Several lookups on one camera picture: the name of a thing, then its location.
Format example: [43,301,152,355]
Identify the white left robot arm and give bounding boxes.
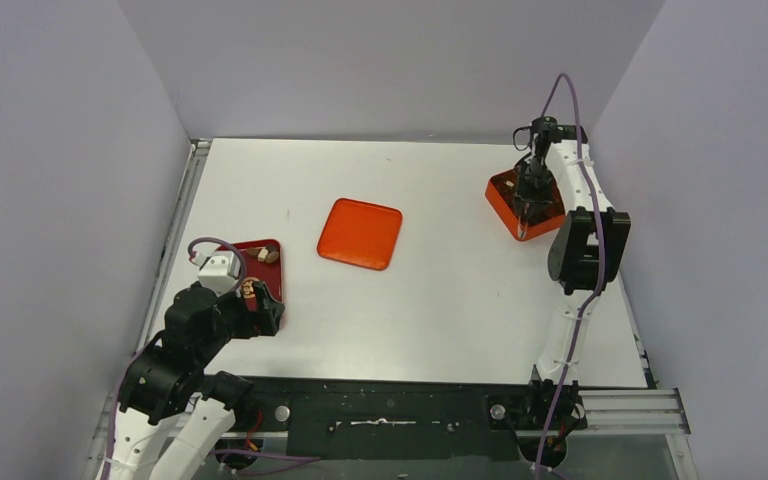
[98,281,284,479]

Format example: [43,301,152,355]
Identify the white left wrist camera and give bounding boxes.
[189,251,243,295]

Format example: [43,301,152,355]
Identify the pink silicone tongs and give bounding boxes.
[517,210,529,241]

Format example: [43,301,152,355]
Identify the red chocolate tray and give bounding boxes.
[234,239,284,336]

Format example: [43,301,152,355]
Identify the orange compartment chocolate box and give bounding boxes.
[485,169,566,242]

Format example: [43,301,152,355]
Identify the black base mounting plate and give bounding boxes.
[208,377,588,467]

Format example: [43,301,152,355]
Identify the aluminium table edge rail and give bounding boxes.
[155,139,212,286]

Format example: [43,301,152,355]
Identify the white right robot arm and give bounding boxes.
[513,116,631,387]

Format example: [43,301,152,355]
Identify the orange box lid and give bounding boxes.
[316,198,403,271]

